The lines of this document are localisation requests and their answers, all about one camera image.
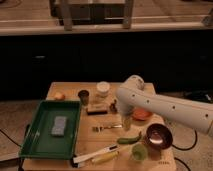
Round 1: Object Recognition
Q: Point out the dark purple bowl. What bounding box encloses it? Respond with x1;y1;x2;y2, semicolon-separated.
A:
146;123;173;150

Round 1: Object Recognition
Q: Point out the bunch of dark grapes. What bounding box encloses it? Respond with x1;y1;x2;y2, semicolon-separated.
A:
109;100;117;114

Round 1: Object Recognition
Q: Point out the green plastic tray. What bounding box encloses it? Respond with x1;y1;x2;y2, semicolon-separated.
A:
19;100;81;160

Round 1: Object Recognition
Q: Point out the orange bowl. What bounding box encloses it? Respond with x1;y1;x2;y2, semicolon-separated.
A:
132;108;153;121

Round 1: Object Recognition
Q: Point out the wooden brush block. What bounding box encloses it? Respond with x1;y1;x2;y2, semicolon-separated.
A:
87;104;108;115

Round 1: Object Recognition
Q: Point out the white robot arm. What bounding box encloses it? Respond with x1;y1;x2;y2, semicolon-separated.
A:
115;75;213;137

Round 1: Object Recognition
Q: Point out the yellow corn cob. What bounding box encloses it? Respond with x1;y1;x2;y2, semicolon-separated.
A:
92;151;119;164

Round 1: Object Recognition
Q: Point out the black power cable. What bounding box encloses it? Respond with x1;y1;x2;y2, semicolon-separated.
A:
171;128;199;152

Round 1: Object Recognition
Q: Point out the grey blue sponge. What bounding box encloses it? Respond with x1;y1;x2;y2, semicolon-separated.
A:
51;116;67;136

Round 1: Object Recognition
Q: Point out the dark metal cup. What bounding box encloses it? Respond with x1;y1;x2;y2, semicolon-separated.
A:
78;90;89;106

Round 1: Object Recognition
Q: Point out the light green cup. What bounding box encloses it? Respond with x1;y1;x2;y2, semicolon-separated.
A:
132;144;148;162

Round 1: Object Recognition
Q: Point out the white lidded jar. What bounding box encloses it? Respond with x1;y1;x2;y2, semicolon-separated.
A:
96;81;110;97

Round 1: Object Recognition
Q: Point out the wooden stool frame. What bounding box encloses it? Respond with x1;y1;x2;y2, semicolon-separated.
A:
48;0;134;31

